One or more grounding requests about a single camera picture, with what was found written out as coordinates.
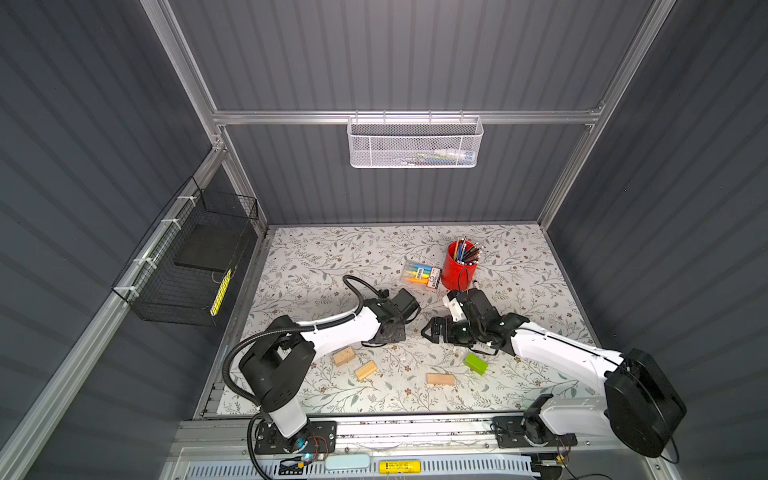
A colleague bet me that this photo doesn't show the black wire basket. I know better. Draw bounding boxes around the black wire basket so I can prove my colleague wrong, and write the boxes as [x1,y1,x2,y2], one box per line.
[113,180,261,327]

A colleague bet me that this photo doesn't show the yellow marker in basket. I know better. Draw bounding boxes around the yellow marker in basket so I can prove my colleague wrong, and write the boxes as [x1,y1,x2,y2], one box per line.
[209,269,233,317]

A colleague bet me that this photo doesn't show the yellow label sticker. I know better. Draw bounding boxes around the yellow label sticker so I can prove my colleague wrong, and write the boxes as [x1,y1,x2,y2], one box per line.
[378,460,422,475]

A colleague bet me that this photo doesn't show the wood block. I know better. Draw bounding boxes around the wood block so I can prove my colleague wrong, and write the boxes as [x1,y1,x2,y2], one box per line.
[426,373,456,386]
[332,347,356,367]
[354,361,378,382]

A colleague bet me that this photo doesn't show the pens in white basket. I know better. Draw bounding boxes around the pens in white basket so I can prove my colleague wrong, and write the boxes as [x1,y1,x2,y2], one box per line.
[396,148,477,168]

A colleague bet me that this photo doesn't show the green block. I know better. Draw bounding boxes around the green block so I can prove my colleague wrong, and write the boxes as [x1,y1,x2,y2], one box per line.
[464,353,488,375]

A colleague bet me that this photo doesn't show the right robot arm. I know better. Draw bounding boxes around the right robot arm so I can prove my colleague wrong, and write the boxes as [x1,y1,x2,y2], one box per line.
[421,288,687,458]

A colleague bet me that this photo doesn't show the red pen cup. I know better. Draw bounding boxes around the red pen cup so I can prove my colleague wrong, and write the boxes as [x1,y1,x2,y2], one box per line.
[441,238,477,291]

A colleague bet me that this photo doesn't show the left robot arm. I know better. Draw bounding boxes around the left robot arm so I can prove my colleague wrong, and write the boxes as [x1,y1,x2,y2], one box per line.
[230,289,420,441]

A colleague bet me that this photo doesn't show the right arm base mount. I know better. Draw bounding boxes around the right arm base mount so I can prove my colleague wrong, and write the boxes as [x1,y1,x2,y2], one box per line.
[490,416,578,448]

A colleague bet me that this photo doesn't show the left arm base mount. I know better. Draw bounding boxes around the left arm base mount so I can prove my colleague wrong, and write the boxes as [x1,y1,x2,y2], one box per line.
[254,420,338,455]

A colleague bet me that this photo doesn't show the white wire mesh basket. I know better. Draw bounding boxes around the white wire mesh basket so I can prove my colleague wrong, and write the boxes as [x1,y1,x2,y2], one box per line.
[346,115,484,169]

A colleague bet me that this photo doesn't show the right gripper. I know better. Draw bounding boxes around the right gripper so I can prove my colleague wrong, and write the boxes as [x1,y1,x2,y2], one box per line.
[420,315,482,345]

